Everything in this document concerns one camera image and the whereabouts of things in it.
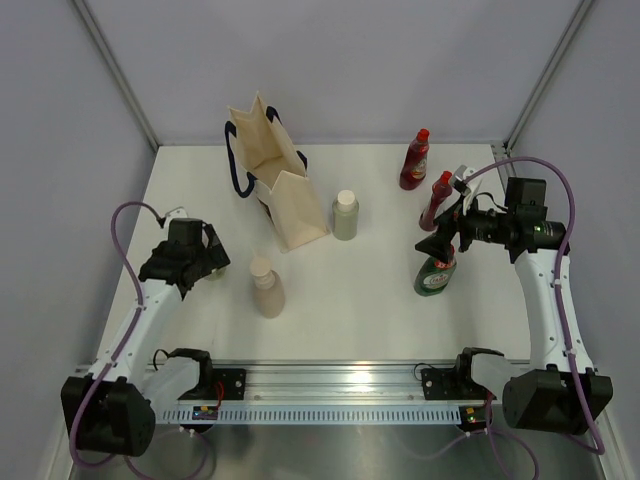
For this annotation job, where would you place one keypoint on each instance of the right aluminium frame post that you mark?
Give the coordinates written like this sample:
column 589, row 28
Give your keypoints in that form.
column 568, row 36

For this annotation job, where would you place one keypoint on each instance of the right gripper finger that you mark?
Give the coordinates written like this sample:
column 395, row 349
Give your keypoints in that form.
column 447, row 225
column 428, row 247

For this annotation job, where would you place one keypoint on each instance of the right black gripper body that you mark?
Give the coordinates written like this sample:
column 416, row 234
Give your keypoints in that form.
column 482, row 226

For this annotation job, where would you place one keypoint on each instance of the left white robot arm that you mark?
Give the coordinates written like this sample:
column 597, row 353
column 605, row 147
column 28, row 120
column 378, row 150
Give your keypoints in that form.
column 112, row 409

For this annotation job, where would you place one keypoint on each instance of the beige lotion bottle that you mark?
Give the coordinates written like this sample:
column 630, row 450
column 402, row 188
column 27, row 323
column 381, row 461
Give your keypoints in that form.
column 268, row 290

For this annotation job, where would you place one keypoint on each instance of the red dish soap bottle front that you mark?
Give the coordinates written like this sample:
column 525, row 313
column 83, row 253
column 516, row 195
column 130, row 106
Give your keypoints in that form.
column 441, row 190

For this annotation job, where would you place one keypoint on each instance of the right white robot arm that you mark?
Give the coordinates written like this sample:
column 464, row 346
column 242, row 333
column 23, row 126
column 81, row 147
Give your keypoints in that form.
column 539, row 254

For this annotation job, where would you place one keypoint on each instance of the red dish soap bottle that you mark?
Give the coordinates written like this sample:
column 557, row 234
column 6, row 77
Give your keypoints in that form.
column 441, row 190
column 413, row 171

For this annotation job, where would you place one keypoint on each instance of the green lotion bottle white cap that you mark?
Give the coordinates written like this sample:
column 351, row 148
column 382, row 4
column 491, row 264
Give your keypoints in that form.
column 345, row 215

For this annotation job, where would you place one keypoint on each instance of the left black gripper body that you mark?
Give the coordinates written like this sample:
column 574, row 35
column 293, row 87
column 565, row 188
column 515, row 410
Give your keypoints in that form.
column 209, row 259

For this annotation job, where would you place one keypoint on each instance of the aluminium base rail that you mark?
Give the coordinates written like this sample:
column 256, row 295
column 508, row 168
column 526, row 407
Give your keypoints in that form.
column 330, row 380

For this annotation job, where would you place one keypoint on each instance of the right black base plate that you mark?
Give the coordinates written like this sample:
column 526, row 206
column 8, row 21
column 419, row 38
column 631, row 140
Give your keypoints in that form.
column 451, row 384

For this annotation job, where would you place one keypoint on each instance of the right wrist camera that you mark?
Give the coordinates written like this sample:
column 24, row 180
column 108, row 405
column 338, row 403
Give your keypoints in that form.
column 465, row 185

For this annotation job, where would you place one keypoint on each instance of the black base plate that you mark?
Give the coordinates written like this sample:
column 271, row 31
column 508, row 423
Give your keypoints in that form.
column 229, row 382
column 451, row 384

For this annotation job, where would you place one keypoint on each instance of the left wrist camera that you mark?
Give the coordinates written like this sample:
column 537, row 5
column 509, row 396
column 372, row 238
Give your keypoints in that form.
column 176, row 213

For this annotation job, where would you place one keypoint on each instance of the left aluminium frame post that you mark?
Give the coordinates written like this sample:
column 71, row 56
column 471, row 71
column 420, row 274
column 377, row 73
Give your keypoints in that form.
column 91, row 25

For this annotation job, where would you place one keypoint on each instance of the beige canvas tote bag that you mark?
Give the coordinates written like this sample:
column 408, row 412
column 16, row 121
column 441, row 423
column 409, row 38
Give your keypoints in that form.
column 265, row 163

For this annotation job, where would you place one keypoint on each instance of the white slotted cable duct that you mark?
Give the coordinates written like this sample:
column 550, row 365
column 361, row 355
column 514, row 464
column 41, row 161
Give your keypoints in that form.
column 311, row 415

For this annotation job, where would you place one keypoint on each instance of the green dish soap bottle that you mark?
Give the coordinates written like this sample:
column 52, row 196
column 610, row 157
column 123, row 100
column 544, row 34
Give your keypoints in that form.
column 434, row 275

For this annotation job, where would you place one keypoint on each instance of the aluminium frame post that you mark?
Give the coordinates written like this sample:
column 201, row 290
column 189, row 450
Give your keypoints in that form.
column 568, row 36
column 91, row 25

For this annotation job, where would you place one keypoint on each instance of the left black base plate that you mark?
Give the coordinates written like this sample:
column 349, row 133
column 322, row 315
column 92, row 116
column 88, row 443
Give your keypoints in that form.
column 229, row 382

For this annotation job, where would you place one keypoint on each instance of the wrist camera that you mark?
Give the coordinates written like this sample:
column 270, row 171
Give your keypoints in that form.
column 176, row 213
column 465, row 185

